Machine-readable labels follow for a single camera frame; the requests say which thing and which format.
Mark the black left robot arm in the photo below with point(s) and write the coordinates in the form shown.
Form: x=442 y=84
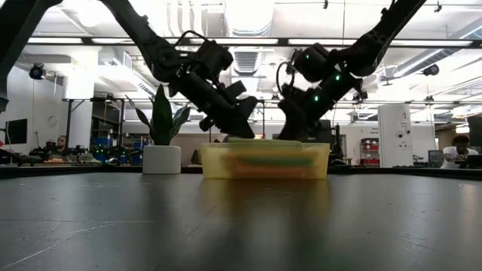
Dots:
x=158 y=49

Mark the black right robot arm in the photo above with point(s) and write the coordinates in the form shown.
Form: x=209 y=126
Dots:
x=365 y=41

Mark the black equipment stand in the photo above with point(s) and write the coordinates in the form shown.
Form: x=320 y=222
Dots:
x=337 y=150

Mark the yellow translucent plastic bin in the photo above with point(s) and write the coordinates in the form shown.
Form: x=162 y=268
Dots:
x=212 y=165

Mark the snake plant in white pot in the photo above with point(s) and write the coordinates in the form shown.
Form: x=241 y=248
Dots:
x=162 y=160

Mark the white pillar kiosk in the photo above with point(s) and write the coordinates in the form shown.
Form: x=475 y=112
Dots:
x=395 y=128

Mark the person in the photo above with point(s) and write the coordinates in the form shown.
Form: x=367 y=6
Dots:
x=60 y=145
x=457 y=152

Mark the black metal rack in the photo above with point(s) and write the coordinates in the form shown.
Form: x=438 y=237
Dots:
x=69 y=124

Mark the black laptop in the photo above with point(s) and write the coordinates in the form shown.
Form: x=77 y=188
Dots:
x=475 y=161

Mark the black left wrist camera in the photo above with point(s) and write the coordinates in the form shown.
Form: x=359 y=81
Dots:
x=235 y=90

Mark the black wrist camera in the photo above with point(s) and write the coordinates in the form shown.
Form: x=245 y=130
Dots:
x=291 y=92
x=235 y=90

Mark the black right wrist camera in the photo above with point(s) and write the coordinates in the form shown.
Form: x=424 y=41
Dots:
x=291 y=92

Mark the silver ceiling duct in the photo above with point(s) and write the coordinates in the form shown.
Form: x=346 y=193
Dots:
x=246 y=19

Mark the black ceiling camera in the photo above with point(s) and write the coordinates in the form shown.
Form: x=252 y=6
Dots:
x=431 y=70
x=37 y=71

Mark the black wall monitor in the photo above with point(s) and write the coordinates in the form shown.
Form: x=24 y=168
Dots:
x=17 y=131

